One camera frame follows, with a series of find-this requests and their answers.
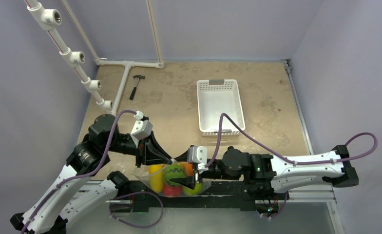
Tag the white plastic basket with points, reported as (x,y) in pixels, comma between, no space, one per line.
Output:
(214,97)

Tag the orange fruit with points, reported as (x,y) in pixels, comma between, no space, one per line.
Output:
(188,168)

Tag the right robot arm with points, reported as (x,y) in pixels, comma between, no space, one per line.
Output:
(292,172)

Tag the green watermelon toy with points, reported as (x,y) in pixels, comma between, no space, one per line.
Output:
(173,171)

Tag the white pvc pipe frame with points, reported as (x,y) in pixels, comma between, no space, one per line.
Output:
(49,19)

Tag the small black hammer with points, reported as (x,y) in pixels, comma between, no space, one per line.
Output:
(138,78)

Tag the yellow mango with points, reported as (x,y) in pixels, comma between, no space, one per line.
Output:
(156,180)

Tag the clear zip top bag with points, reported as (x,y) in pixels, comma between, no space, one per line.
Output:
(142,174)

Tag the aluminium rail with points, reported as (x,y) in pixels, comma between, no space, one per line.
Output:
(314,193)

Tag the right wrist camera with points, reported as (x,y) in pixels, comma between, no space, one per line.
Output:
(197,156)

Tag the green pear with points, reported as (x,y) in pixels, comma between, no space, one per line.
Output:
(191,192)

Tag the red apple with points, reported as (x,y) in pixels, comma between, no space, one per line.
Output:
(172,191)

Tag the black base bar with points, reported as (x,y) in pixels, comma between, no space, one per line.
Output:
(216,193)

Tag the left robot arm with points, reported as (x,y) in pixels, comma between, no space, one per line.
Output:
(58,210)

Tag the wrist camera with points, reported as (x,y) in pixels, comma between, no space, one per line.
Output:
(197,156)
(141,129)

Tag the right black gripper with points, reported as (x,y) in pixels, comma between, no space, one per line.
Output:
(194,174)

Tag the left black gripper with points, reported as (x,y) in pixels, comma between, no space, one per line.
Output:
(147,154)

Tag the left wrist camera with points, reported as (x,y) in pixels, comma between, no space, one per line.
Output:
(141,129)

